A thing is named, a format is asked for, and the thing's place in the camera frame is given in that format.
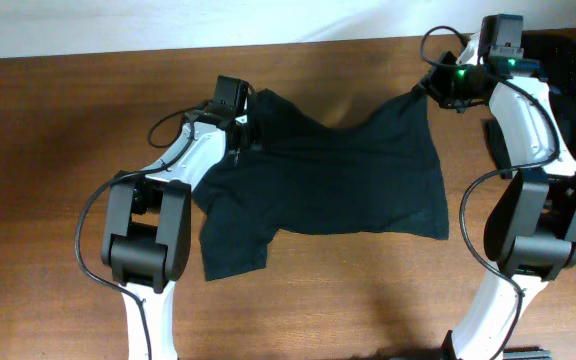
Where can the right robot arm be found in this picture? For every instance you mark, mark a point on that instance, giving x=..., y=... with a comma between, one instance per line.
x=530, y=235

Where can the black t-shirt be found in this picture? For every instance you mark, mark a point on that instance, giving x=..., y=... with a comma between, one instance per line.
x=383, y=175

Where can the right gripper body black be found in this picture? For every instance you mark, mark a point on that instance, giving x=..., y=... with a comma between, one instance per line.
x=455, y=87

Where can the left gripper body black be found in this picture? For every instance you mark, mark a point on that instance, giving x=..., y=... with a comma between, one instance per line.
x=247, y=132

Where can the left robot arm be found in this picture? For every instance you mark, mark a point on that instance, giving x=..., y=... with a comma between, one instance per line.
x=147, y=235

